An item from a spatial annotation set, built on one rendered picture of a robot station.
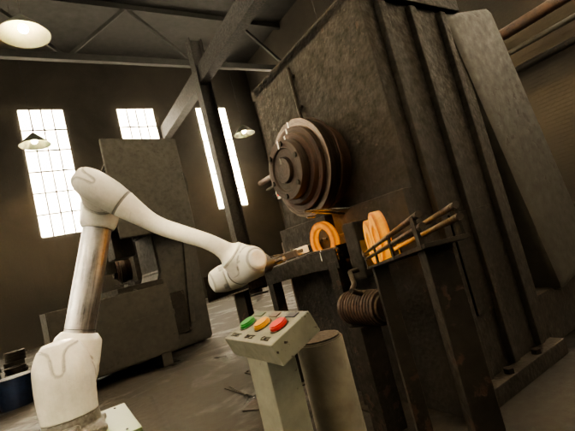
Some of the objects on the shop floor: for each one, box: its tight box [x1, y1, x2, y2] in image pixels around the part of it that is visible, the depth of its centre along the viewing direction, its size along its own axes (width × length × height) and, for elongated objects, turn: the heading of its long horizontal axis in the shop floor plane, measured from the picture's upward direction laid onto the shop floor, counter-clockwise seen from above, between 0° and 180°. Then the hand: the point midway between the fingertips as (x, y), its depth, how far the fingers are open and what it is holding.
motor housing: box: [337, 289, 407, 431], centre depth 145 cm, size 13×22×54 cm, turn 142°
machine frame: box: [251, 0, 568, 417], centre depth 209 cm, size 73×108×176 cm
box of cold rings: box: [39, 283, 181, 379], centre depth 375 cm, size 103×83×79 cm
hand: (300, 250), depth 164 cm, fingers closed
